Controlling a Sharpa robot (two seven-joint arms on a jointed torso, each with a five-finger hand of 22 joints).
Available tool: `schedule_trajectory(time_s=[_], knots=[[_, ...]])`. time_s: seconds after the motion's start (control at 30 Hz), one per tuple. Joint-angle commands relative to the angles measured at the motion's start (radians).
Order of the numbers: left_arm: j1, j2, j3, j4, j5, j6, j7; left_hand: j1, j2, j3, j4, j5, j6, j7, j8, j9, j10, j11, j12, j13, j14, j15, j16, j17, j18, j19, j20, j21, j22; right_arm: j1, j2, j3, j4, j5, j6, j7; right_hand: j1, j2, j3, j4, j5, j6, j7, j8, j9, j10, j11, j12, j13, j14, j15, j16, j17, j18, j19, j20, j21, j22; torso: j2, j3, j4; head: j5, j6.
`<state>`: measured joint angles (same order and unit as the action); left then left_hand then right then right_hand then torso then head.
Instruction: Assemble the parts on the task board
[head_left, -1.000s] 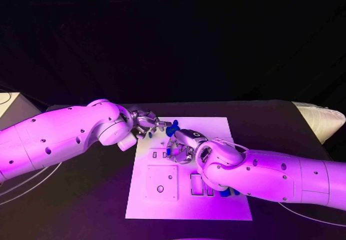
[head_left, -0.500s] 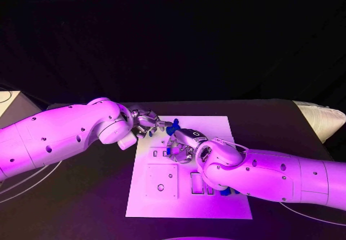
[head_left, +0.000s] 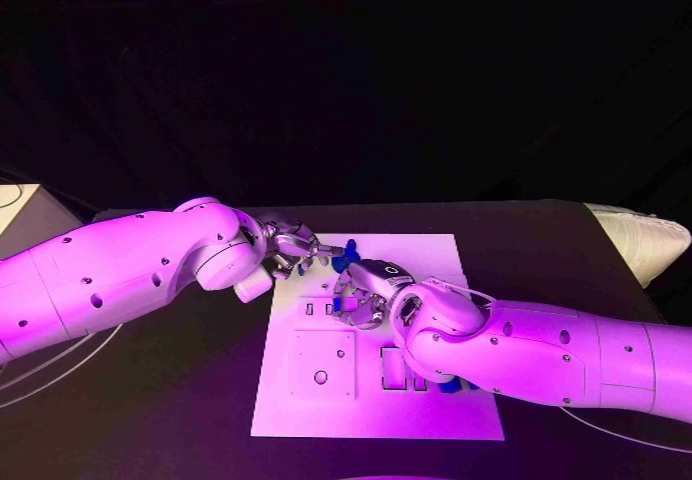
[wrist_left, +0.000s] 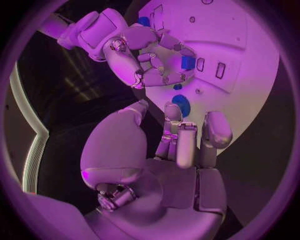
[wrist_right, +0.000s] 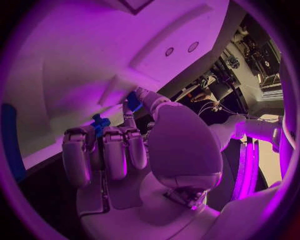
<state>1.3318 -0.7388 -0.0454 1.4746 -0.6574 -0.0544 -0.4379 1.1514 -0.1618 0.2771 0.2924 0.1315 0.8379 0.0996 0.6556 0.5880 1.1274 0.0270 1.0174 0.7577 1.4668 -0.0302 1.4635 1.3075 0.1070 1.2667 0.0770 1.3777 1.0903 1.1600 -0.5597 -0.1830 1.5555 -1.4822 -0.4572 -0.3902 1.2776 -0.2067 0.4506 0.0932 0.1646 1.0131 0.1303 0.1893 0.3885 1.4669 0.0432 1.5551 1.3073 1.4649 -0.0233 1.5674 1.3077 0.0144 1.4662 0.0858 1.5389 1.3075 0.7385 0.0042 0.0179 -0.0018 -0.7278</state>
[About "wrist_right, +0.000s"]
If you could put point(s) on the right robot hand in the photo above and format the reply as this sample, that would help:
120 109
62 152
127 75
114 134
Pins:
182 142

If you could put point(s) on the blue peg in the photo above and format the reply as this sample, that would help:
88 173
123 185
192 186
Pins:
132 100

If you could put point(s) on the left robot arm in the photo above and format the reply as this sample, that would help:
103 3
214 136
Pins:
257 127

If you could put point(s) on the white task board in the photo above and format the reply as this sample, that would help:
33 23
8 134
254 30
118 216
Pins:
82 56

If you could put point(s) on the glowing light bar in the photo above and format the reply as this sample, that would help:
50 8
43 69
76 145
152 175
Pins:
248 165

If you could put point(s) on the blue cross-shaped part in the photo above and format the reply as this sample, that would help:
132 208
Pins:
100 124

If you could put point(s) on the workshop equipment rack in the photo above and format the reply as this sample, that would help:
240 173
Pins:
257 52

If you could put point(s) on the long blue block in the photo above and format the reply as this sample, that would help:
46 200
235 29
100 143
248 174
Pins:
11 140

